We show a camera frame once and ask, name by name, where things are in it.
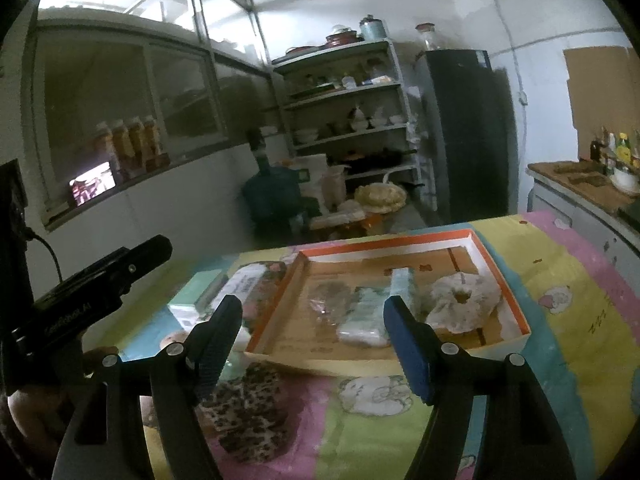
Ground leopard print scarf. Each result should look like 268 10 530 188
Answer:
200 363 288 464

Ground clear plastic bag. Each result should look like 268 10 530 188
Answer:
307 281 352 328

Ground left hand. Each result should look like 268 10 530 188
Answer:
1 346 118 462

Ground mint green flat box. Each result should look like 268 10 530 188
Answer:
168 270 228 332

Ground white fluffy scrunchie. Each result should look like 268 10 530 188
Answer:
425 272 502 334

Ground green white tissue pack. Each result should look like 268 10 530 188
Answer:
336 286 390 348

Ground orange rimmed cardboard box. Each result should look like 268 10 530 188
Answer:
243 227 532 378

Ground colourful cartoon bedsheet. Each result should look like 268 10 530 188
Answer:
84 209 640 480

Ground lit phone screen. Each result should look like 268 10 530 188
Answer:
68 162 116 206

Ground woven straw basket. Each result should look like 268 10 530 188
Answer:
354 182 407 214

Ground green water jug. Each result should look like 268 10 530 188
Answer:
242 129 310 238

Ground orange bottle on sill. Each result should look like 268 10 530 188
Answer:
112 119 136 171

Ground kitchen counter cabinet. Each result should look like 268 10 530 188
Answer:
526 160 639 290

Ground white bowl on counter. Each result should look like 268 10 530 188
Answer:
610 168 640 196

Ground black refrigerator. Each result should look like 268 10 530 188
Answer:
414 49 510 223

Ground grey metal shelf rack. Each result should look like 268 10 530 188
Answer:
272 39 425 198

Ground glass jar on fridge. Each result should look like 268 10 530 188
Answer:
416 22 439 51

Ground red enamel pot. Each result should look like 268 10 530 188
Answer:
324 28 359 48

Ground teal enamel pot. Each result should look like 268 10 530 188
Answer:
359 14 387 41

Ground black cable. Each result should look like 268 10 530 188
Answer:
24 228 64 283

